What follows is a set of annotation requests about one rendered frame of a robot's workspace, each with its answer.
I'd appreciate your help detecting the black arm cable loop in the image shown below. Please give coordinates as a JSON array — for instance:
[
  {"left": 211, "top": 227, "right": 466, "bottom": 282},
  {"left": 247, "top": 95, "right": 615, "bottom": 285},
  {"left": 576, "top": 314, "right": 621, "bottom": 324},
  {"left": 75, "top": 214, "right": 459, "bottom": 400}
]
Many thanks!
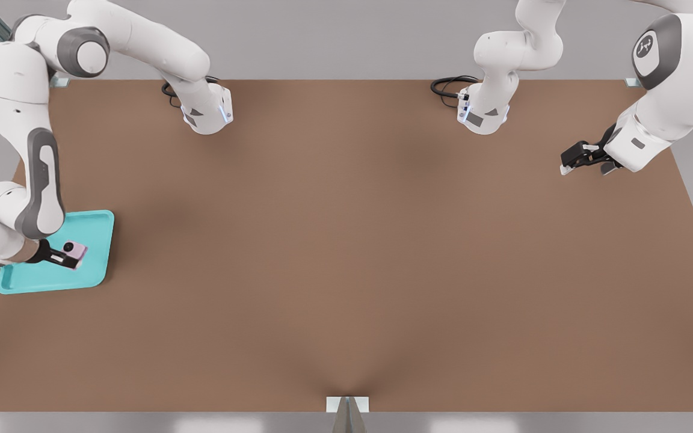
[
  {"left": 430, "top": 75, "right": 481, "bottom": 109},
  {"left": 161, "top": 76, "right": 221, "bottom": 109}
]

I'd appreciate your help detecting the pale blue-green tray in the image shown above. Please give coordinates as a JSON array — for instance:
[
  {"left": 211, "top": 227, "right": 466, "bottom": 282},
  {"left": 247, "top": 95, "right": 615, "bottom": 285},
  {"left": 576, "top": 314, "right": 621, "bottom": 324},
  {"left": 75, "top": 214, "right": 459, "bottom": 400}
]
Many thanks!
[{"left": 0, "top": 210, "right": 115, "bottom": 295}]

